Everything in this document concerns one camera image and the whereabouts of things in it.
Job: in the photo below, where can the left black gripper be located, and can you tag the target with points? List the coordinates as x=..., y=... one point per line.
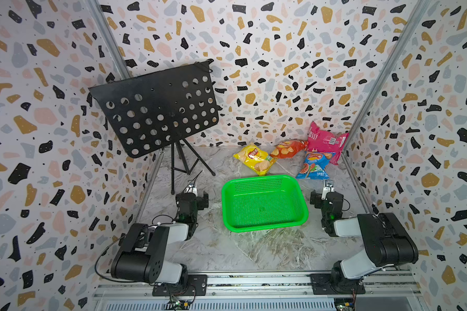
x=192, y=196

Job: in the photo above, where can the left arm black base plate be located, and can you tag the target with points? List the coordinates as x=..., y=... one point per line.
x=192, y=285

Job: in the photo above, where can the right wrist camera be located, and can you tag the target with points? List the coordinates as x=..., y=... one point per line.
x=328, y=188

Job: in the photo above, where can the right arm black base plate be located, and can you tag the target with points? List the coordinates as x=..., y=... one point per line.
x=328, y=284

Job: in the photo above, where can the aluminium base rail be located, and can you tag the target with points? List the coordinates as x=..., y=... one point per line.
x=304, y=290

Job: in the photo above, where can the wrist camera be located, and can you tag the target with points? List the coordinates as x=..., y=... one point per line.
x=328, y=188
x=191, y=188

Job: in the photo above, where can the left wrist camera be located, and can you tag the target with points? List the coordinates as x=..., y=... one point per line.
x=191, y=188

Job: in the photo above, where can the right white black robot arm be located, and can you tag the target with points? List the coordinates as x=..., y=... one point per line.
x=386, y=242

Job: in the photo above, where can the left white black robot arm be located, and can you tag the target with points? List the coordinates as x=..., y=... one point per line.
x=142, y=251

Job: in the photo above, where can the yellow Lay's chips bag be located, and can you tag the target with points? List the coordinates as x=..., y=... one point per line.
x=256, y=159

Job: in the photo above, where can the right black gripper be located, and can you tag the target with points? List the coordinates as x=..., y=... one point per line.
x=327, y=196

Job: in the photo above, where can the blue Lay's chips bag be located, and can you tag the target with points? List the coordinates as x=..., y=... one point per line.
x=314, y=166

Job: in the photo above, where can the black perforated music stand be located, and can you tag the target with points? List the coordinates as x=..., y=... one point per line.
x=152, y=111

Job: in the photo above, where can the green plastic basket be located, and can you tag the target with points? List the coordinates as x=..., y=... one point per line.
x=263, y=203

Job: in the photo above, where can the pink snack bag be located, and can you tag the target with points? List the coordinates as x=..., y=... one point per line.
x=322, y=141

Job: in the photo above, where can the red Lay's chips bag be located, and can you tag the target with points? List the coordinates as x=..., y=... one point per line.
x=288, y=149

